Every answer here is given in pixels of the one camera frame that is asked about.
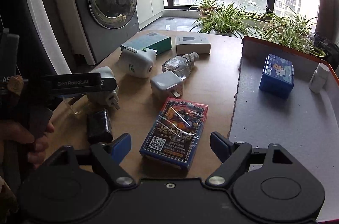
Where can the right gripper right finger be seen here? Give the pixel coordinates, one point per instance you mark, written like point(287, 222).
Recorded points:
point(234, 157)

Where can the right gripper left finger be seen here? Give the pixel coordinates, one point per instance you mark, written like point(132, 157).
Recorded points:
point(107, 158)

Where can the black power adapter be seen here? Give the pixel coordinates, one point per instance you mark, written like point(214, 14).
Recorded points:
point(98, 127)

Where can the white repellent plug with bottle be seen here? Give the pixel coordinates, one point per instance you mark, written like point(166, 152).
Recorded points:
point(107, 97)

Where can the colourful card pack box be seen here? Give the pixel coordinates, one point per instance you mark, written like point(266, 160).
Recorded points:
point(175, 135)

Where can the white cube charger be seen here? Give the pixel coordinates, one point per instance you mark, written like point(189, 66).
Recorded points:
point(167, 84)

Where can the white green mosquito repellent plug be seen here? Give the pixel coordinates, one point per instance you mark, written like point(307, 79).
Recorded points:
point(137, 63)

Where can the clear liquid refill bottle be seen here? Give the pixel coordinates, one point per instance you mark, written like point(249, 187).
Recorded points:
point(181, 65)

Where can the white grey small box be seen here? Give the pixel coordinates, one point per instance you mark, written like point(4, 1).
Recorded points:
point(192, 44)

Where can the teal cardboard box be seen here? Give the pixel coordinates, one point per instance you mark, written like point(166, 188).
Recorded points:
point(160, 43)

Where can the person's left hand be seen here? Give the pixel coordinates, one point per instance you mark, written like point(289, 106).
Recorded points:
point(15, 131)

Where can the orange-edged cardboard tray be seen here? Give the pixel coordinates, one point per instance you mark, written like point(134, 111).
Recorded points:
point(306, 124)

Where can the blue tin box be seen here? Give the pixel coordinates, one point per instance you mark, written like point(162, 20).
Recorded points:
point(277, 77)

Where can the small white pill bottle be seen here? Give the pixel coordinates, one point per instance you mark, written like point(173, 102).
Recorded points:
point(319, 78)

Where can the spider plant in white pot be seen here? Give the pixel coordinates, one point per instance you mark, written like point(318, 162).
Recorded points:
point(228, 20)

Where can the spider plant on right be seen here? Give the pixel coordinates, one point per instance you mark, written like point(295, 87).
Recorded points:
point(292, 31)

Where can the black bag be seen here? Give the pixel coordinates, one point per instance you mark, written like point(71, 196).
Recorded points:
point(330, 49)

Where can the spider plant in terracotta pot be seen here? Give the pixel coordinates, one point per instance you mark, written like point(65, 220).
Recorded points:
point(204, 6)

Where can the brown rolled mat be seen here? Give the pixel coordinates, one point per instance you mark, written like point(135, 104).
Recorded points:
point(325, 21)

